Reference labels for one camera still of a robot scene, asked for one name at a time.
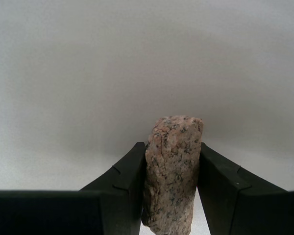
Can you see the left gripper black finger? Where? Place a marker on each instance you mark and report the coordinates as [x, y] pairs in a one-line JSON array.
[[247, 213], [63, 213]]

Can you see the pinkish speckled granite rock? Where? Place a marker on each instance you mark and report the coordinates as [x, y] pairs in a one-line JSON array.
[[171, 176]]

